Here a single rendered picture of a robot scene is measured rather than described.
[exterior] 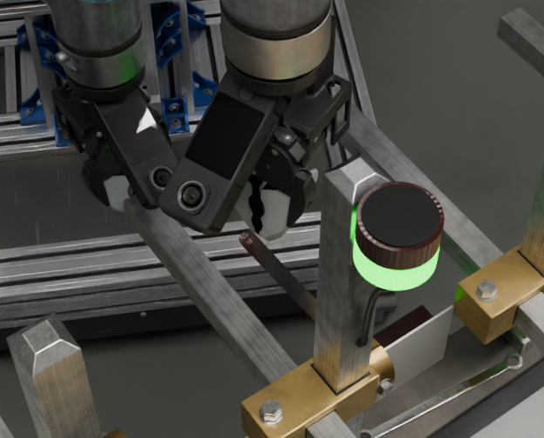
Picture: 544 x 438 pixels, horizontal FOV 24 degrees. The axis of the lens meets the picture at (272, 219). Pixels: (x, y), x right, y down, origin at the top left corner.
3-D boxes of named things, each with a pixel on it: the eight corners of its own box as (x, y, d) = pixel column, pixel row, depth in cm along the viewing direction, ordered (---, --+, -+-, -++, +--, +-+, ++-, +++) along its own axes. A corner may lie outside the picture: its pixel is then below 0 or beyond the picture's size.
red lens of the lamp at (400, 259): (337, 226, 89) (338, 207, 87) (404, 187, 91) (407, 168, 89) (390, 284, 86) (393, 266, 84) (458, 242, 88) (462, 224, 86)
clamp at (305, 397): (241, 428, 113) (239, 401, 109) (360, 352, 118) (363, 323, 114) (277, 475, 111) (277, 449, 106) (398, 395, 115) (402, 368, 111)
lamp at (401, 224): (329, 361, 104) (341, 204, 87) (382, 328, 106) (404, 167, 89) (373, 414, 101) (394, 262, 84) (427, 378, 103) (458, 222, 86)
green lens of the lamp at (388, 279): (335, 247, 91) (337, 228, 89) (401, 208, 93) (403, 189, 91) (388, 304, 88) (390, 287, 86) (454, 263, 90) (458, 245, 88)
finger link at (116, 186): (109, 184, 131) (99, 126, 123) (139, 222, 128) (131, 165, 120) (82, 198, 130) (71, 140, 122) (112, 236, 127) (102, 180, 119)
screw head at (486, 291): (470, 290, 120) (472, 283, 119) (487, 280, 121) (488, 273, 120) (485, 306, 119) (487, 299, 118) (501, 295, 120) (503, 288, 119)
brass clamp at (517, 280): (447, 307, 125) (453, 278, 121) (548, 242, 129) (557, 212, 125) (488, 351, 122) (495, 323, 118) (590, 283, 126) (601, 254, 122)
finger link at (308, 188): (315, 224, 99) (318, 153, 92) (304, 237, 98) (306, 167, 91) (265, 197, 101) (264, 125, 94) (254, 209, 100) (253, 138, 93)
